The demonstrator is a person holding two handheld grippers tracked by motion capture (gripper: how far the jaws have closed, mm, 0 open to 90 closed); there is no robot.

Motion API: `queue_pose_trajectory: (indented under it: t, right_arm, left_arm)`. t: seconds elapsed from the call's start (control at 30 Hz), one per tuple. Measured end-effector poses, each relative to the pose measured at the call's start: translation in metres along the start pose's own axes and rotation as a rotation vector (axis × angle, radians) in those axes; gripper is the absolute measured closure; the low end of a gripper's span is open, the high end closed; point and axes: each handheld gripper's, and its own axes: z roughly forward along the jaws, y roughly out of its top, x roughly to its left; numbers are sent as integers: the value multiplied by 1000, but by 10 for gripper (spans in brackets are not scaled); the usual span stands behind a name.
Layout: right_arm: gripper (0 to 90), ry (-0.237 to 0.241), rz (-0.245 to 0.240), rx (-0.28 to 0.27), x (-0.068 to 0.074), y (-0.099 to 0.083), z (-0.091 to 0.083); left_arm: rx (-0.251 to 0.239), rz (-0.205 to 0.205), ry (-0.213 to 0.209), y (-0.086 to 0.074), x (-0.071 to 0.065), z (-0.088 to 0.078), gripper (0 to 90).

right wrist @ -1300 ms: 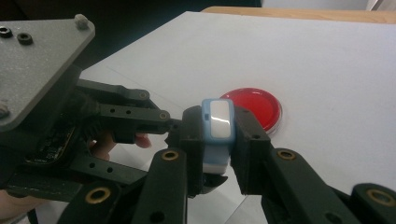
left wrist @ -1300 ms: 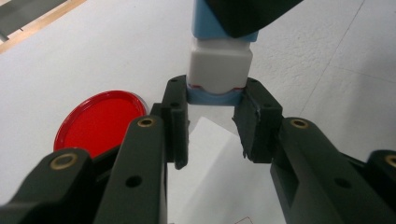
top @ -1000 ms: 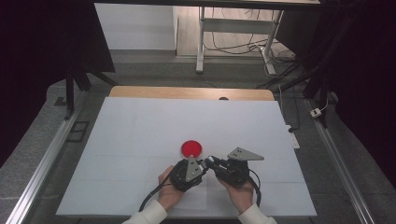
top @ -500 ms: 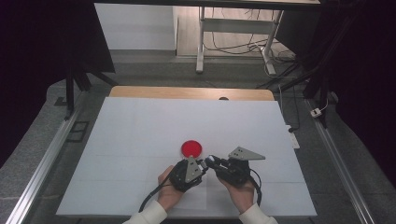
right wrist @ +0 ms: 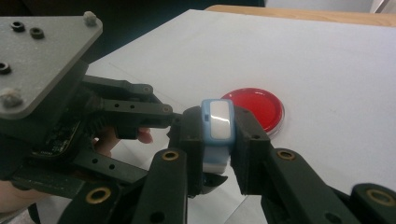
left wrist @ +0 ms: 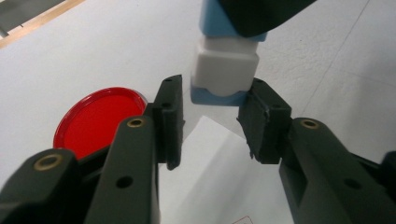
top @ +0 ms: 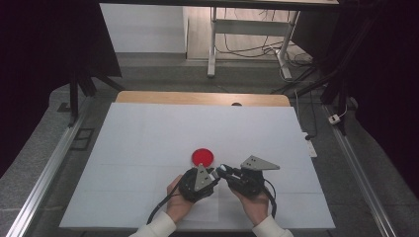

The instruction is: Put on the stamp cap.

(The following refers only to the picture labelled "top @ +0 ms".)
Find person's left hand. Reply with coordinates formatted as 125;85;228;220
165;174;196;224

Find black curtain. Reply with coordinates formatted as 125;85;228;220
292;0;419;200
0;0;124;179

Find person's right hand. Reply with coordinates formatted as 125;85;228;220
229;187;271;227

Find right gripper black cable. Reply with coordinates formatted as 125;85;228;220
261;177;279;219

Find white wall panel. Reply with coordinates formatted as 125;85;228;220
99;3;188;54

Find white desk frame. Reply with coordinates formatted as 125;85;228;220
207;6;301;81

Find black floor cables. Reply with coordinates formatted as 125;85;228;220
215;8;314;67

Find white table cover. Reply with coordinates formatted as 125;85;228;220
58;102;336;230

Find red petri dish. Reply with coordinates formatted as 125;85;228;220
191;147;215;168

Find black stand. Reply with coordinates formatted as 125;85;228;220
67;65;126;128
271;19;377;136

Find wooden table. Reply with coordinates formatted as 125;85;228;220
115;90;292;108

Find white power strip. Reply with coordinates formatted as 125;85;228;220
302;131;318;159

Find aluminium rail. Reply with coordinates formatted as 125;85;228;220
321;104;398;237
6;95;95;237

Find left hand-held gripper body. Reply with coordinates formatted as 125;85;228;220
178;164;219;203

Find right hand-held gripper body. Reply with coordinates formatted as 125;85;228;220
228;154;282;199

